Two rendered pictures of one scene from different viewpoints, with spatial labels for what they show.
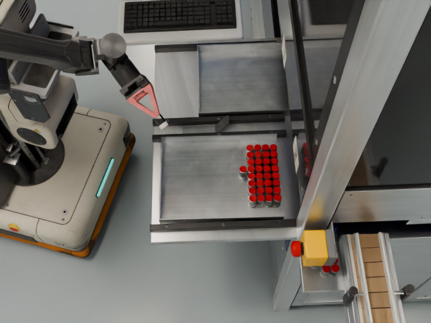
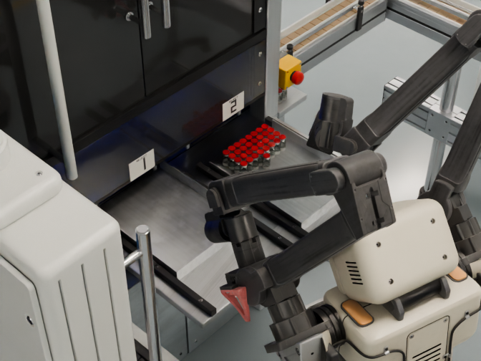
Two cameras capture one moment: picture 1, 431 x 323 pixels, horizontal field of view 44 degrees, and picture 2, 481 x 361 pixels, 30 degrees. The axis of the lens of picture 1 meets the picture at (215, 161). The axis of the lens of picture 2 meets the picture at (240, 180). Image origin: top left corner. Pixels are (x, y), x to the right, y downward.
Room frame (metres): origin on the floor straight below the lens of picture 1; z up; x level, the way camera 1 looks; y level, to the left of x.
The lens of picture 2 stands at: (2.09, 1.15, 2.56)
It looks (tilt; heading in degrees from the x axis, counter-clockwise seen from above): 43 degrees down; 223
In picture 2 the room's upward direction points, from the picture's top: straight up
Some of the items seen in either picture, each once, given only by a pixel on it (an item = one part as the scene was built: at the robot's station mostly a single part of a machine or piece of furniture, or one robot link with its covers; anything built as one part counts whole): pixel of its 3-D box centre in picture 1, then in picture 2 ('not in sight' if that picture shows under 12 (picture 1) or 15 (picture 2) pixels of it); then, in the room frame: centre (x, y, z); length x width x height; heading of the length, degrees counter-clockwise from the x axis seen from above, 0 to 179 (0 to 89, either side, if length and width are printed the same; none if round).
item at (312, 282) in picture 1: (326, 267); (276, 96); (0.39, -0.28, 0.87); 0.14 x 0.13 x 0.02; 90
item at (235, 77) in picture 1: (251, 79); (168, 215); (1.00, -0.13, 0.90); 0.34 x 0.26 x 0.04; 90
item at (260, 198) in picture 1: (258, 175); (257, 152); (0.66, -0.12, 0.91); 0.18 x 0.02 x 0.05; 179
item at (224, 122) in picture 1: (205, 125); (254, 207); (0.83, 0.03, 0.91); 0.14 x 0.03 x 0.06; 90
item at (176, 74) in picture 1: (232, 131); (232, 203); (0.83, -0.06, 0.87); 0.70 x 0.48 x 0.02; 0
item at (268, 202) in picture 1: (267, 175); (251, 148); (0.66, -0.14, 0.91); 0.18 x 0.02 x 0.05; 179
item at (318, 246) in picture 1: (316, 248); (284, 71); (0.41, -0.24, 1.00); 0.08 x 0.07 x 0.07; 90
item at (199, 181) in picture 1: (220, 177); (285, 172); (0.66, -0.01, 0.90); 0.34 x 0.26 x 0.04; 89
